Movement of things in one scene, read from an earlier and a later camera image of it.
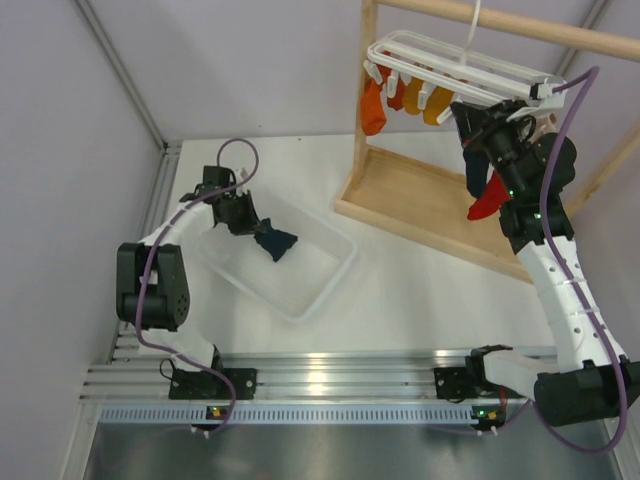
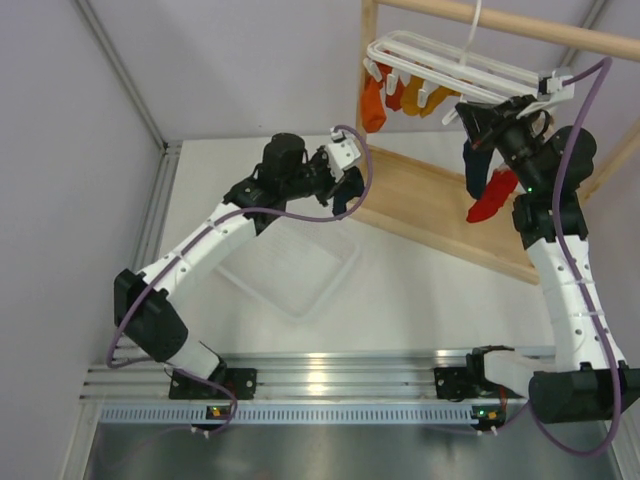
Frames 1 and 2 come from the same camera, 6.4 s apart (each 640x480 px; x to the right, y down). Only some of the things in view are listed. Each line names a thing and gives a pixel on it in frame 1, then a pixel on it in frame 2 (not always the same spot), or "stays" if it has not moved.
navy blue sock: x=274 y=241 → x=353 y=186
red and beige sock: x=495 y=194 stays
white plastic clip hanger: x=437 y=65 stays
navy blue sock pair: x=477 y=167 stays
